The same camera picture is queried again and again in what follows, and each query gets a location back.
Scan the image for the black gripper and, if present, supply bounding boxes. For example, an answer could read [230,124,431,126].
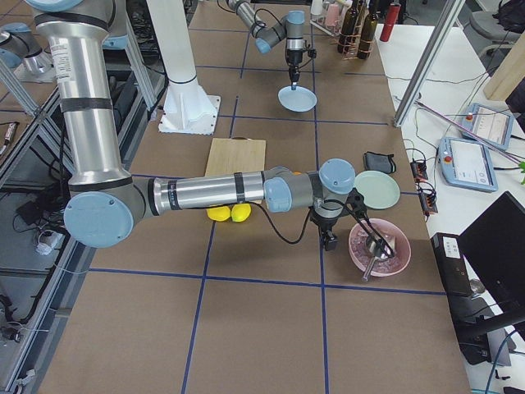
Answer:
[310,207,340,251]
[285,48,316,90]

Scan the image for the light blue plate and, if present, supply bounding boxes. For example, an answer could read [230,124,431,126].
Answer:
[278,86,317,112]

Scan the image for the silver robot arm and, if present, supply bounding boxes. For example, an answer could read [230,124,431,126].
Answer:
[25,1,363,250]
[226,1,317,91]

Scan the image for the light green plate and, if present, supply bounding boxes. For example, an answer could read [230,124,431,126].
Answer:
[354,171,400,209]

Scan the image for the pink bowl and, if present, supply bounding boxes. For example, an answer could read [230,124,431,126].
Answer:
[348,218,411,277]

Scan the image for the metal scoop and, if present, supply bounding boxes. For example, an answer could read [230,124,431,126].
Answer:
[362,235,396,282]

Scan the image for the dark grey folded cloth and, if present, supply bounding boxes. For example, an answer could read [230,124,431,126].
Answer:
[363,151,397,174]

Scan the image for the yellow lemon upper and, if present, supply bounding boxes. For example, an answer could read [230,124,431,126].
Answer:
[231,204,252,222]

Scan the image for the yellow lemon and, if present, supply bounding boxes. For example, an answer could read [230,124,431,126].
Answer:
[231,204,252,222]
[206,206,231,222]

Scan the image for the wooden cutting board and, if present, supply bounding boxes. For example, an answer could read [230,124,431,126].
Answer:
[204,138,267,205]

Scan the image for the yellow lemon lower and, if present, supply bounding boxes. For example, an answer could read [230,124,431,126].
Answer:
[206,206,231,222]

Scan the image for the orange black connector block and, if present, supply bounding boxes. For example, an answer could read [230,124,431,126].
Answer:
[410,160,428,182]

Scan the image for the red cylinder bottle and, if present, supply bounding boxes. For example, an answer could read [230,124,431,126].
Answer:
[380,2,401,42]

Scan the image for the black desktop box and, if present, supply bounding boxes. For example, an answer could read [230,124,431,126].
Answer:
[431,232,472,297]

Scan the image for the teach pendant near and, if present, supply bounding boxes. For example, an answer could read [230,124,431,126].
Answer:
[438,137,498,192]

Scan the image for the teach pendant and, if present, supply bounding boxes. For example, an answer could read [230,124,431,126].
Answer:
[438,137,498,192]
[459,103,514,150]

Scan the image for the black computer monitor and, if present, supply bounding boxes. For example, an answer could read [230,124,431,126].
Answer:
[459,191,524,306]

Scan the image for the teach pendant far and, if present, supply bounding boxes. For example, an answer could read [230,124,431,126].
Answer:
[459,103,514,150]

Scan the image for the copper wire bottle rack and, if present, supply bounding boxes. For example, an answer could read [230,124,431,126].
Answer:
[337,1,378,60]

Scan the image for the aluminium frame post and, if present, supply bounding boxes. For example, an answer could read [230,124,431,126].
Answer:
[393,0,465,127]

